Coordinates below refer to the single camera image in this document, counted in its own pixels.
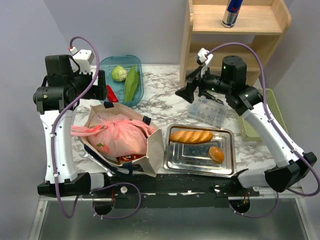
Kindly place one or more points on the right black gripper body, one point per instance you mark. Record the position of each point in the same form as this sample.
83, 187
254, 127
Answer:
211, 83

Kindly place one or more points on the green leaf vegetable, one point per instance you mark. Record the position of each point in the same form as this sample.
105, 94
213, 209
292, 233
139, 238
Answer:
131, 84

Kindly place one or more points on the silver metal tray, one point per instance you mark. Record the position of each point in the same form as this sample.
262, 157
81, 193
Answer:
194, 158

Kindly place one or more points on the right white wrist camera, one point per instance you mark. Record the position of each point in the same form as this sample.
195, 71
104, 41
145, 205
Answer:
204, 58

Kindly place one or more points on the black tool on box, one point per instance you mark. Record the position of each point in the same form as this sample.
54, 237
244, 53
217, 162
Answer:
211, 97

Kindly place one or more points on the green plastic basket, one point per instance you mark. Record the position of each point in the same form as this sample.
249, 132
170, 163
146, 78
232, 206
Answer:
247, 132

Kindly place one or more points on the silver wrench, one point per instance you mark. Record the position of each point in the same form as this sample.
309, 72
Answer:
86, 155

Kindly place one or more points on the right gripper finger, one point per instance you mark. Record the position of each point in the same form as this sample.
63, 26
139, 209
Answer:
186, 93
192, 82

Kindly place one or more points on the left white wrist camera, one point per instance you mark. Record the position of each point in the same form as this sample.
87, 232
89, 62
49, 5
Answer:
83, 58

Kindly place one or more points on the red chips bag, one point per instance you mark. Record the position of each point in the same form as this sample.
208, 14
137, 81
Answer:
129, 158

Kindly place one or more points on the clear plastic screw box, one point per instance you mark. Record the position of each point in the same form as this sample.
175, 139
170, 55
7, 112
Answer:
208, 111

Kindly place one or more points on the long baguette bread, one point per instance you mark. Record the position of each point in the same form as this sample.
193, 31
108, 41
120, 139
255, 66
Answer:
191, 136

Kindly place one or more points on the round bread bun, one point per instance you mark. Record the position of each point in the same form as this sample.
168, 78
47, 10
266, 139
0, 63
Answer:
216, 154

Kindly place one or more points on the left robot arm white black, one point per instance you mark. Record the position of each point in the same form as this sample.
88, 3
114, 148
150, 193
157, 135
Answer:
56, 101

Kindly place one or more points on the black mounting base rail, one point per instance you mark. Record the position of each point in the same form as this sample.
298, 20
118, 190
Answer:
170, 191

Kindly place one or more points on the green cabbage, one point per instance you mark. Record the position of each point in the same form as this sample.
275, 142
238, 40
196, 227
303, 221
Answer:
119, 73

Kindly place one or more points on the beige canvas tote bag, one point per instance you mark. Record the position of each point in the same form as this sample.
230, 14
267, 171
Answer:
153, 159

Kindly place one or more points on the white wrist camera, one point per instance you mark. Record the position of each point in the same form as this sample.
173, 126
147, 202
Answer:
204, 58
83, 58

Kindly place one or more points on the teal plastic container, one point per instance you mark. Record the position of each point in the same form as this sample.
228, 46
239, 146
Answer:
118, 88

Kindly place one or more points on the red pepper in container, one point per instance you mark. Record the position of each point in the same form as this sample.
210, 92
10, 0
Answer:
111, 97

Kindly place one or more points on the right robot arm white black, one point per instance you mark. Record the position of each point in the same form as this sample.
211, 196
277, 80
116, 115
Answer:
291, 161

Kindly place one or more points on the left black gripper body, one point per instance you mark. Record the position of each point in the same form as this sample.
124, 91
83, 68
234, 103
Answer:
80, 81

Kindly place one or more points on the pink plastic grocery bag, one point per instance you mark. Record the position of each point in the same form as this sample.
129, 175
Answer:
115, 135

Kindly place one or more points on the blue silver drink can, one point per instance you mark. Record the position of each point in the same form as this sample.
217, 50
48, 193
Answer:
231, 13

